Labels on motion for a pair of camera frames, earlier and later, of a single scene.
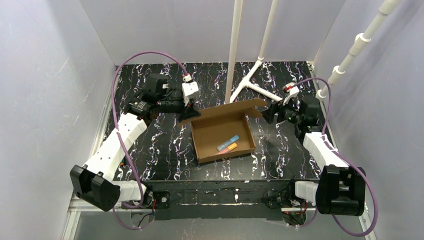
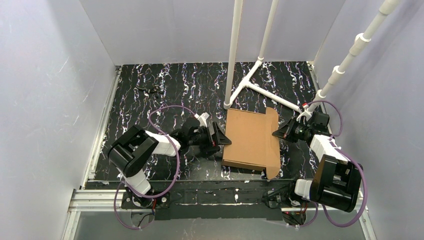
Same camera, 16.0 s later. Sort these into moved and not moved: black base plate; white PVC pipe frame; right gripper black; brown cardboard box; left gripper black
Moved: brown cardboard box; left gripper black; right gripper black
Not moved: white PVC pipe frame; black base plate
